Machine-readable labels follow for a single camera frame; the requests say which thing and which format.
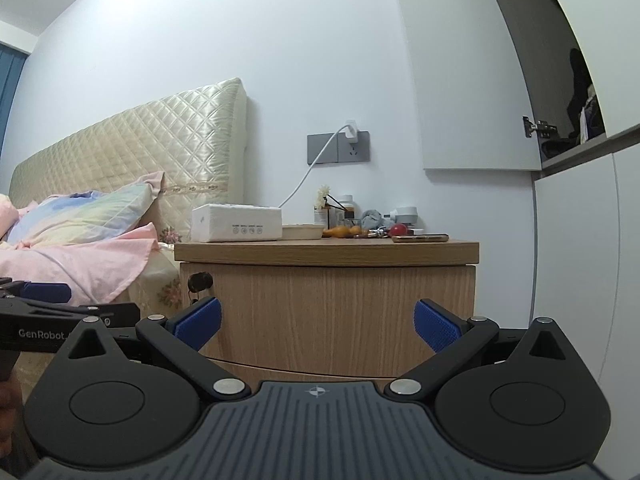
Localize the cream ceramic dish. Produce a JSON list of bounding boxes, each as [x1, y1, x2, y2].
[[282, 224, 324, 240]]

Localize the white tissue pack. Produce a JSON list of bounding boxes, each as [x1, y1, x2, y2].
[[190, 204, 282, 243]]

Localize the white charging cable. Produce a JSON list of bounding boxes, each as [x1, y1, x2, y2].
[[276, 127, 354, 209]]

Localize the white cap pill bottle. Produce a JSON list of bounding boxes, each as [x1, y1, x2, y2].
[[336, 194, 356, 221]]

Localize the pastel rainbow pillow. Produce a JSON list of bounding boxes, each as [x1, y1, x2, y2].
[[4, 179, 160, 247]]

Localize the white round device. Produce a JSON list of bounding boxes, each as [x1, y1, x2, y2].
[[390, 206, 419, 226]]

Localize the white cabinet door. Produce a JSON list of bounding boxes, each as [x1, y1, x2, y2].
[[398, 0, 540, 171]]

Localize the grey wall socket panel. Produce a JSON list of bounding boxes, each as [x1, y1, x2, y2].
[[307, 131, 370, 165]]

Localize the cream quilted headboard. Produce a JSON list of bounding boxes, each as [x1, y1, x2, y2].
[[9, 78, 247, 244]]

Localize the pink blanket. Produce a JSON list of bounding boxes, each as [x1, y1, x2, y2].
[[0, 170, 166, 307]]

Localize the red ball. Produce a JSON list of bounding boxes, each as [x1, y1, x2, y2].
[[388, 223, 409, 237]]

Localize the floral cream bedsheet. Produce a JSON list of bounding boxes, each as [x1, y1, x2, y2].
[[120, 228, 182, 318]]

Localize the orange gourd ornament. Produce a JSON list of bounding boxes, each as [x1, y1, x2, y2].
[[322, 224, 362, 238]]

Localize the metal door hinge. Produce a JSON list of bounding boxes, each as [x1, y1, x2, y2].
[[522, 116, 558, 139]]

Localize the wooden nightstand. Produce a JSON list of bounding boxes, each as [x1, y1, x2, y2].
[[175, 238, 480, 386]]

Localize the bunch of keys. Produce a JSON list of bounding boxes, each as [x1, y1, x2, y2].
[[367, 228, 390, 238]]

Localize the dark clothes in wardrobe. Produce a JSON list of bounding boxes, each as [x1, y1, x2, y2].
[[541, 48, 605, 159]]

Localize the grey cloth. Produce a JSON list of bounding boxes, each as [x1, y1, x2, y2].
[[360, 209, 384, 231]]

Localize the black key in lock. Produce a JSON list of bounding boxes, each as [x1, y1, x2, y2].
[[186, 272, 214, 304]]

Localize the white charger plug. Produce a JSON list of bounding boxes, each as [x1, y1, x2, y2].
[[343, 119, 359, 145]]

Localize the black smartphone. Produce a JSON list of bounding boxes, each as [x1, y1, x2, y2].
[[392, 234, 449, 243]]

